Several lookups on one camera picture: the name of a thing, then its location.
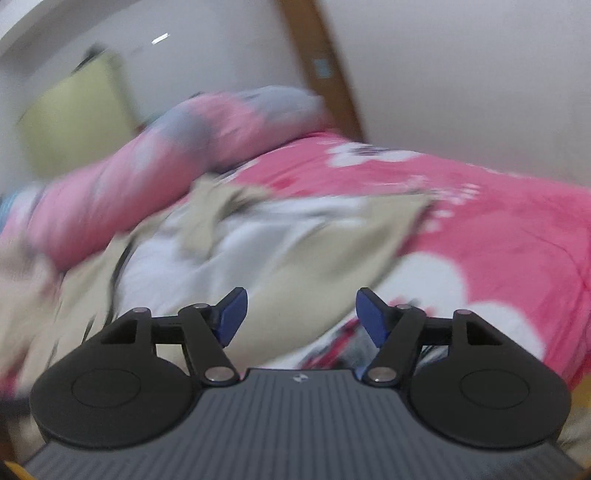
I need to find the pale yellow wardrobe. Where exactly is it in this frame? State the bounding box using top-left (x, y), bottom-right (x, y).
top-left (17, 50), bottom-right (138, 179)

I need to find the hot pink floral bedsheet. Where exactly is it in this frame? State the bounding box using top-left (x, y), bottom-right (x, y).
top-left (230, 134), bottom-right (590, 386)

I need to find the beige zip jacket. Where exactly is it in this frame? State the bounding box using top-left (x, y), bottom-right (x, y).
top-left (1, 180), bottom-right (432, 392)

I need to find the pink floral rolled duvet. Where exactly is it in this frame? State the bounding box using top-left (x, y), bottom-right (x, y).
top-left (1, 86), bottom-right (332, 271)

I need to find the brown wooden door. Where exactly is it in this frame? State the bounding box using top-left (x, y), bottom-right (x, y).
top-left (276, 0), bottom-right (365, 141)

